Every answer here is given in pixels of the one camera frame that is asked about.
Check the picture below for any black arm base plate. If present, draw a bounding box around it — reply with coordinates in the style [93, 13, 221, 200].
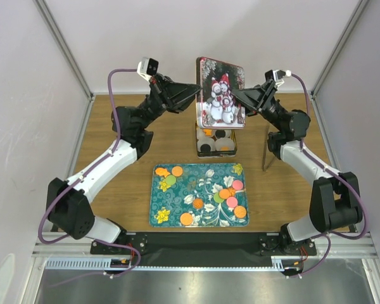
[90, 231, 317, 267]

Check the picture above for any white paper cupcake liner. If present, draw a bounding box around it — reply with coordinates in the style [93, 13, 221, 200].
[197, 138, 215, 153]
[215, 138, 236, 151]
[196, 128, 215, 140]
[215, 129, 232, 140]

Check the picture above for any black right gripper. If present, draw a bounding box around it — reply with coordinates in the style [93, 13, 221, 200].
[224, 80, 287, 132]

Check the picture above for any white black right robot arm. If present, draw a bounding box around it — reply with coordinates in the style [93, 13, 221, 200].
[232, 70, 365, 255]

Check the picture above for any aluminium frame rail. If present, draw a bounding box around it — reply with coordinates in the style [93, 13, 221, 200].
[32, 231, 377, 258]

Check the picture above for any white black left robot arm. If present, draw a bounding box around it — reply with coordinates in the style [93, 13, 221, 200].
[42, 73, 201, 253]

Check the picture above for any white cable duct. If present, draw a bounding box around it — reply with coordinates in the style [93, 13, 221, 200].
[45, 257, 299, 272]

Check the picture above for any orange fish shaped cookie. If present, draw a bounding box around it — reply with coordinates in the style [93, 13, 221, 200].
[155, 167, 170, 178]
[202, 129, 214, 137]

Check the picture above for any orange swirl round cookie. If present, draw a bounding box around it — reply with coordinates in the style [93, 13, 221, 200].
[193, 198, 204, 210]

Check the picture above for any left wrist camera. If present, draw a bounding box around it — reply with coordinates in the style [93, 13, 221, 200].
[137, 57, 159, 81]

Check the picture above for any tan dotted round biscuit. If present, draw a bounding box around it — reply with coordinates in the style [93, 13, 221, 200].
[234, 205, 247, 219]

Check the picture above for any green round sandwich cookie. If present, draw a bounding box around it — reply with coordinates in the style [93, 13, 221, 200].
[213, 193, 224, 203]

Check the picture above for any black round sandwich cookie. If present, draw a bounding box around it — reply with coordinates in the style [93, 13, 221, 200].
[215, 130, 227, 139]
[199, 144, 211, 153]

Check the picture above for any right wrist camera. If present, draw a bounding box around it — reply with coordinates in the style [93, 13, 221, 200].
[272, 70, 292, 87]

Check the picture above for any orange swirl butter cookie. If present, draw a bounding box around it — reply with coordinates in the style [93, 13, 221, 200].
[226, 187, 236, 198]

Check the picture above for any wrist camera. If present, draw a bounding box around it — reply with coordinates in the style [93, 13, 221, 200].
[272, 70, 292, 87]
[137, 57, 159, 81]

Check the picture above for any teal floral serving tray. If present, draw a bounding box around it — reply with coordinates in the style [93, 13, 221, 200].
[149, 163, 250, 228]

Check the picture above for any square cookie tin box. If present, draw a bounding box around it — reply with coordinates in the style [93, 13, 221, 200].
[195, 124, 238, 158]

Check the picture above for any snowman cookie tin lid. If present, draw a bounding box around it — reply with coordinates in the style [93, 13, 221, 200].
[196, 57, 246, 130]

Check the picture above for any orange round sandwich cookie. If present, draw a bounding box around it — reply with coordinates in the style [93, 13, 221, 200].
[218, 189, 232, 200]

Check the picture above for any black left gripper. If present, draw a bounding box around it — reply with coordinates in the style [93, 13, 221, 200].
[138, 74, 204, 131]

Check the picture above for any pink round sandwich cookie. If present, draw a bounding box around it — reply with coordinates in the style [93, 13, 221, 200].
[225, 196, 238, 208]
[232, 180, 244, 191]

